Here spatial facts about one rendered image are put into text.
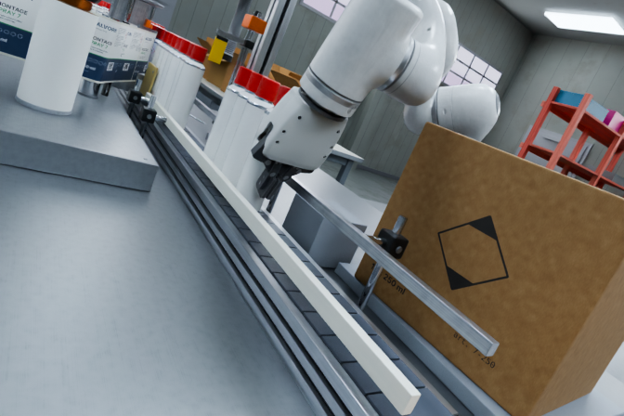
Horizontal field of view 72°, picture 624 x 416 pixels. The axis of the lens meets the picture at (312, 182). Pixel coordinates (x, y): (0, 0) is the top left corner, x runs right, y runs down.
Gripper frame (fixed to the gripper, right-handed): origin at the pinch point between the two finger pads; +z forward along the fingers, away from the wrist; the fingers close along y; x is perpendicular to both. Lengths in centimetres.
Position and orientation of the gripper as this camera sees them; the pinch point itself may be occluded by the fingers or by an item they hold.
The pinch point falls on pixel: (268, 183)
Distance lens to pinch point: 65.6
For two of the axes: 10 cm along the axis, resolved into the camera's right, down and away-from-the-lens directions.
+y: -7.8, -2.0, -5.9
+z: -5.3, 7.2, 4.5
